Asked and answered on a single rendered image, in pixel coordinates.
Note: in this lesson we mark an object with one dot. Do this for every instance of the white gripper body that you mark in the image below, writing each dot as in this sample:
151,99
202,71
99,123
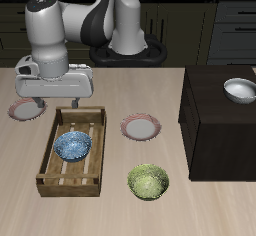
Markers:
56,86

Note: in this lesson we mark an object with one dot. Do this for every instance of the white plate with red rim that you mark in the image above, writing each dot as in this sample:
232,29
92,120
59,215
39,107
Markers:
140,127
23,110

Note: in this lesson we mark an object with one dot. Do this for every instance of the wooden slat tray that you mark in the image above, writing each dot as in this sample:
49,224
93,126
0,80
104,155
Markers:
71,176

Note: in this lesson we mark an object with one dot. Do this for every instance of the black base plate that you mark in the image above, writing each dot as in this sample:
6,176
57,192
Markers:
155,52

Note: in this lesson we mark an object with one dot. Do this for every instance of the green bowl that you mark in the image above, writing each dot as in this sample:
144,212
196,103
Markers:
148,181

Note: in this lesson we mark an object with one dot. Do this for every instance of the white bowl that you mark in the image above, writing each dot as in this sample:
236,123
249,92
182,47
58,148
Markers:
240,90

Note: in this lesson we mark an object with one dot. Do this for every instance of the blue bowl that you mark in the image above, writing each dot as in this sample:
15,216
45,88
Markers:
72,145

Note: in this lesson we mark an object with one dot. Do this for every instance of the dark wooden cabinet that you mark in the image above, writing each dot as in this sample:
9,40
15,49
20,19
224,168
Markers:
220,130

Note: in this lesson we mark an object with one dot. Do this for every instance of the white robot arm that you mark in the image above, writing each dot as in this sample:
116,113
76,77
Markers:
123,20

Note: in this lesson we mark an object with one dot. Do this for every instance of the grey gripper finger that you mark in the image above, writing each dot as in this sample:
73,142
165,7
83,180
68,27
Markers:
75,103
40,103

